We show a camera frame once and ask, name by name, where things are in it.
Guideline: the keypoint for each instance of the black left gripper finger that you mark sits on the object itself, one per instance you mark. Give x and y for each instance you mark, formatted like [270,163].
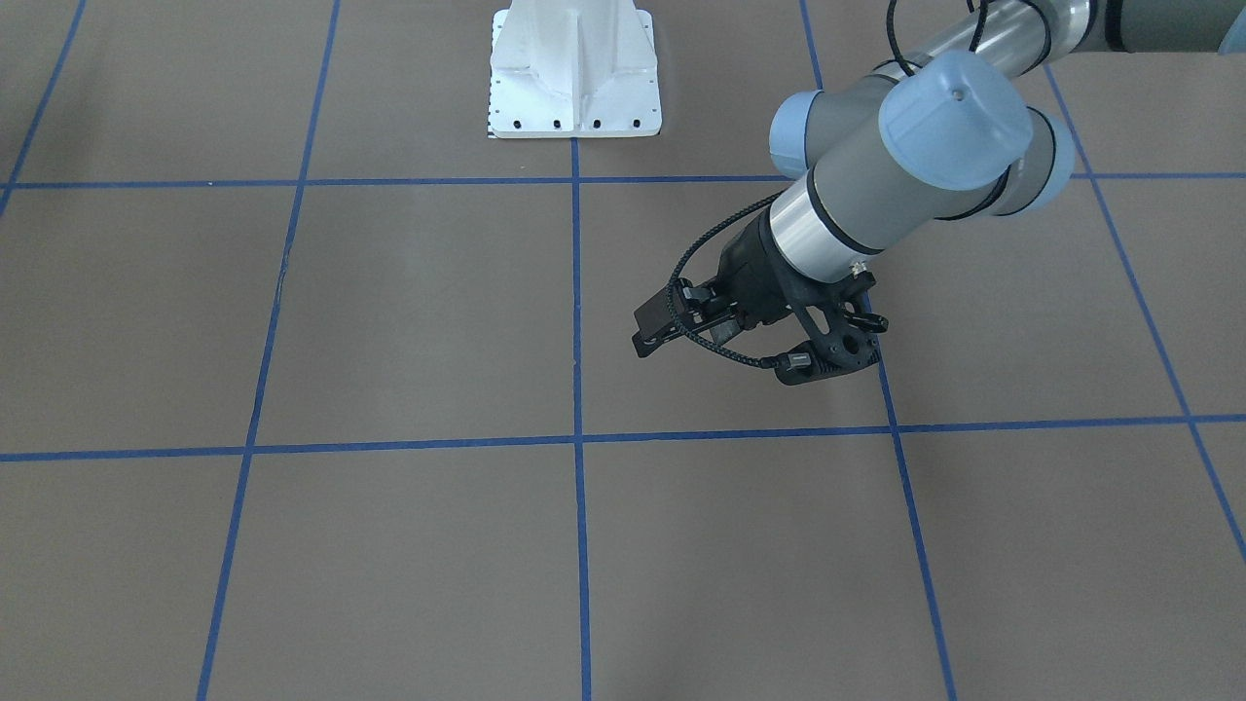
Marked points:
[701,308]

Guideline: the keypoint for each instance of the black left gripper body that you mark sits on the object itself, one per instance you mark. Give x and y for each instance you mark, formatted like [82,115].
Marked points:
[751,270]

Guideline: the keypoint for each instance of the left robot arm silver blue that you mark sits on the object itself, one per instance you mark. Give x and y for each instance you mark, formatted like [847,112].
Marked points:
[938,133]

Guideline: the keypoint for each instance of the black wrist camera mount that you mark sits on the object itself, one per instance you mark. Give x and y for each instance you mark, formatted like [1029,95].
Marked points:
[842,335]

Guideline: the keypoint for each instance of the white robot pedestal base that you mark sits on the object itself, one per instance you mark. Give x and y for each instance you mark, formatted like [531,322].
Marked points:
[573,69]

